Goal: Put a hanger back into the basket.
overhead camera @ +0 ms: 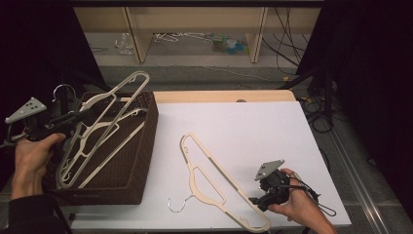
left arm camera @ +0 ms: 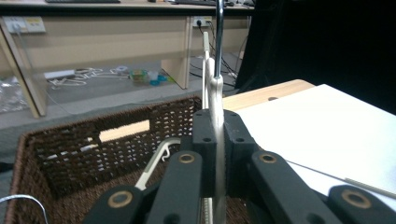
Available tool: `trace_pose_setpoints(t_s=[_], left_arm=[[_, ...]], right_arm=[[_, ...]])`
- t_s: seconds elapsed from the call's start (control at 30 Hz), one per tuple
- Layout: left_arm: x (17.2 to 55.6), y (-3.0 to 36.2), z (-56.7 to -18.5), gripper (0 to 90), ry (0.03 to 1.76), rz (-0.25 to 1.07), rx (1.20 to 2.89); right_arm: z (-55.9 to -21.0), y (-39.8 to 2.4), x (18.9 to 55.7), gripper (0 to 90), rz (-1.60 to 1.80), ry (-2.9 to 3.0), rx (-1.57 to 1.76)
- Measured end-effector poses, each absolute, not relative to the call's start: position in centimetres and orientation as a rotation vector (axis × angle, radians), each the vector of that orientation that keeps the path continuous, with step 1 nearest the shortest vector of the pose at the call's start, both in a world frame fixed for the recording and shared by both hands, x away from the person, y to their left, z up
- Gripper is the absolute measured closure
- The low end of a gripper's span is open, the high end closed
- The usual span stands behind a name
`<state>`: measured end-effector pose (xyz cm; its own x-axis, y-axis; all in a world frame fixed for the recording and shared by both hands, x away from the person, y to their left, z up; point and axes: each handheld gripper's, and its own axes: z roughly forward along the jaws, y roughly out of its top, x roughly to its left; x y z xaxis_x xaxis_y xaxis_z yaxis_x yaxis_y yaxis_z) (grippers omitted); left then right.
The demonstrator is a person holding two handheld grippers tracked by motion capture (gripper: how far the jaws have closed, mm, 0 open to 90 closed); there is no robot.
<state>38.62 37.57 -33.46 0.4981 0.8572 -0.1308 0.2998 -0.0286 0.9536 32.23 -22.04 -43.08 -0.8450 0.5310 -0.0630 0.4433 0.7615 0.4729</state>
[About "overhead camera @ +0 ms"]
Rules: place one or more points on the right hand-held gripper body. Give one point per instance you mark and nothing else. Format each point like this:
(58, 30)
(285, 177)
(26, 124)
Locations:
(276, 187)

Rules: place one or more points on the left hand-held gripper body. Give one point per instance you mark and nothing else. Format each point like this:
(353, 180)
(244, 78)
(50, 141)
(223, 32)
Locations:
(27, 109)

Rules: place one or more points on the brown woven basket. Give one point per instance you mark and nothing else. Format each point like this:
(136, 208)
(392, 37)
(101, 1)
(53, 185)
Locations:
(130, 162)

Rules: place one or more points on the person's right hand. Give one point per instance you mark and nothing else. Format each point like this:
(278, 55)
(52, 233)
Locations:
(300, 208)

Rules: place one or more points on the person's left hand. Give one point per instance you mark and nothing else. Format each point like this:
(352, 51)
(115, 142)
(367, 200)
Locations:
(29, 162)

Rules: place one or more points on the white table board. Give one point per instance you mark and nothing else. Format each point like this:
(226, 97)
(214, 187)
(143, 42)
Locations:
(259, 130)

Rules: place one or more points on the black curtain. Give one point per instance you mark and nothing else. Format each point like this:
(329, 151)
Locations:
(32, 48)
(373, 81)

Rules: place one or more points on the clear plastic bag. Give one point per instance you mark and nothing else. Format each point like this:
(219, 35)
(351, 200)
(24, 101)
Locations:
(124, 44)

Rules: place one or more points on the light wooden table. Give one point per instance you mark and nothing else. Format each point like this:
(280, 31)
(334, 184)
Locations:
(211, 96)

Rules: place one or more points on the white hangers on floor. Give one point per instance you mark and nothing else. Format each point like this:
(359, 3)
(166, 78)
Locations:
(168, 37)

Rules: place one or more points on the colourful plastic items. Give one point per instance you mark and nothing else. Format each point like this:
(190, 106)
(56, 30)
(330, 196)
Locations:
(229, 45)

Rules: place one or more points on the light wooden shelf frame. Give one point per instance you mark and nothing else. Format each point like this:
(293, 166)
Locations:
(138, 35)

